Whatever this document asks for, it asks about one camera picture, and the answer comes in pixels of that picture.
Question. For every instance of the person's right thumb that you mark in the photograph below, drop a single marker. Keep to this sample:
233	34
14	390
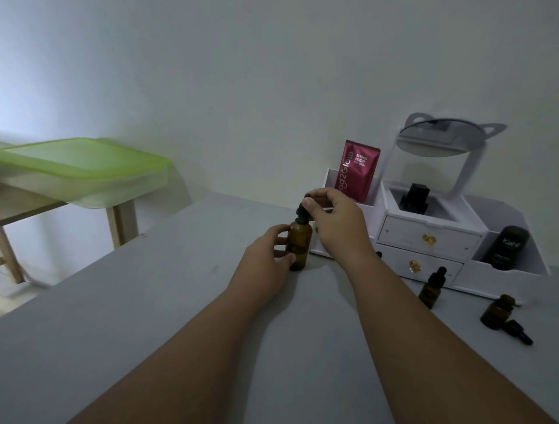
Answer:
312	210

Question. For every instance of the round mirror with cat ears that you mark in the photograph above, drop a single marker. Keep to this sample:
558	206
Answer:
436	137

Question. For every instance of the small open amber bottle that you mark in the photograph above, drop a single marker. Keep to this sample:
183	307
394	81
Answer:
497	313

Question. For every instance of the dark green tube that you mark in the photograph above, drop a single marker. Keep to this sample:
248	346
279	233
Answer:
509	247

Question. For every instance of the white cosmetic organizer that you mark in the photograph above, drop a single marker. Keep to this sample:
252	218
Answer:
502	279

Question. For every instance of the translucent plastic container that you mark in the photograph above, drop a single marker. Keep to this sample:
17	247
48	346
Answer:
113	188

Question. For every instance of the small labelled amber dropper bottle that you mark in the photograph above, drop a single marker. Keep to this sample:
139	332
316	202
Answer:
431	292

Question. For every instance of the white organizer drawer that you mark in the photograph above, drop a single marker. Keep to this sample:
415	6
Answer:
436	268
454	240

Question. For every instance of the person's left forearm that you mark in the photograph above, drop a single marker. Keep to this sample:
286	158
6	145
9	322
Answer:
183	362

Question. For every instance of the person's right hand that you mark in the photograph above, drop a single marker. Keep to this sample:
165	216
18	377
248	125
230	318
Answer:
343	227

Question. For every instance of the person's left hand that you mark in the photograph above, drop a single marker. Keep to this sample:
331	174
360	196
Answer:
262	266

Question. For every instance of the red sachet pouch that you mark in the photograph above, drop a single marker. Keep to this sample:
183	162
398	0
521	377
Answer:
358	168

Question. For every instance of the person's left thumb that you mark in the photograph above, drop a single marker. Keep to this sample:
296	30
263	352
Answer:
286	261

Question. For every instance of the person's right forearm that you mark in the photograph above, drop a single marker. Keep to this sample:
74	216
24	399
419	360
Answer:
428	349

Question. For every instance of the black dropper cap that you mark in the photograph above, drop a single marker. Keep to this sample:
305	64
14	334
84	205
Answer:
302	212
519	332

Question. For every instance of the large amber glass bottle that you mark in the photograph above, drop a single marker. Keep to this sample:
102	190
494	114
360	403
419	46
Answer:
300	244

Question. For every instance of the wooden table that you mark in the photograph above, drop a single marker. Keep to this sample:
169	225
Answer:
122	222

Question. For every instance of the black square perfume bottle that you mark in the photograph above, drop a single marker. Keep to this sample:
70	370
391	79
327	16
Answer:
415	198

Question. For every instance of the gold drawer knob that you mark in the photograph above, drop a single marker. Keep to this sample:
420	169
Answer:
414	266
429	239

